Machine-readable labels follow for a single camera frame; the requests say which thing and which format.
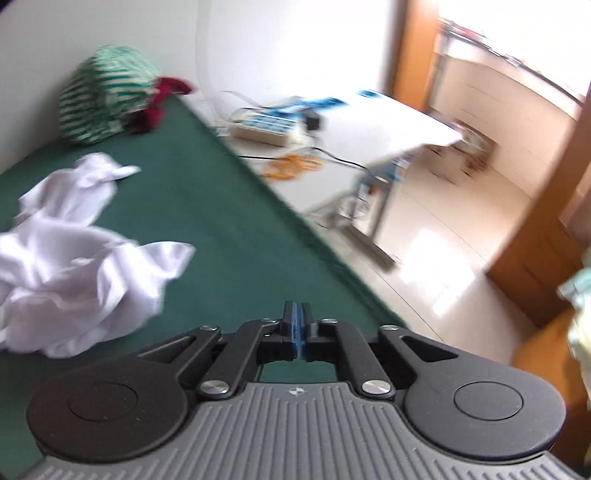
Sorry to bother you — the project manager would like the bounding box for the white polo shirt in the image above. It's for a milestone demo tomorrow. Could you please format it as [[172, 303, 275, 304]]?
[[1, 153, 195, 358]]

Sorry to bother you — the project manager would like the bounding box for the green felt table cover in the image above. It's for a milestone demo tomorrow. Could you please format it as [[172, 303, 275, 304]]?
[[1, 98, 400, 478]]

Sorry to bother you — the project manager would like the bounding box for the dark red garment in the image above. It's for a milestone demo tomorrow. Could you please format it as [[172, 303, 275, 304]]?
[[126, 77, 193, 135]]

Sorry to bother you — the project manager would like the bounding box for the white side desk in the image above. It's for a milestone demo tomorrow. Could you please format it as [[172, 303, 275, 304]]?
[[224, 94, 461, 271]]

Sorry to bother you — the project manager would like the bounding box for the white power strip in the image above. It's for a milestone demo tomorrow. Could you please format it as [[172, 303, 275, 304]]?
[[228, 108, 301, 147]]

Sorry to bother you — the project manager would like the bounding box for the green white striped garment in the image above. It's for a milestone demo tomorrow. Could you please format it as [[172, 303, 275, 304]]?
[[58, 45, 161, 145]]

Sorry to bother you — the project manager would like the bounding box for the black power adapter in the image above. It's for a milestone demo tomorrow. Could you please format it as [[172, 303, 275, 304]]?
[[301, 109, 322, 132]]

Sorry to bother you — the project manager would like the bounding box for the wooden door frame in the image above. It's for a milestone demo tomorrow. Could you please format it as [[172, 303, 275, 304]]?
[[487, 101, 590, 328]]

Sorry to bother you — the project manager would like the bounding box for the orange coiled cable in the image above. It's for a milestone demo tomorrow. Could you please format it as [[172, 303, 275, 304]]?
[[260, 154, 327, 181]]

